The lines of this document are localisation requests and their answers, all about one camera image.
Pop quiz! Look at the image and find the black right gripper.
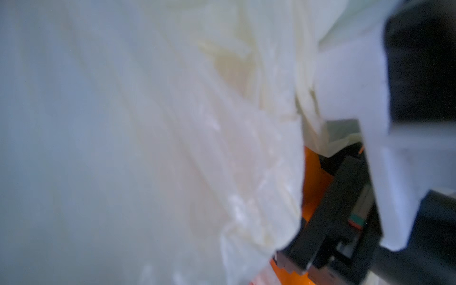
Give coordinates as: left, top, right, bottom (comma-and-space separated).
273, 143, 456, 285

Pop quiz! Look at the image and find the orange fruit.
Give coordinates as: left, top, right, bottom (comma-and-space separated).
270, 147, 334, 285

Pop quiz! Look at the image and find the yellowish plastic bag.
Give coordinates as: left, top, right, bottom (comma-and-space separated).
1, 1, 397, 285

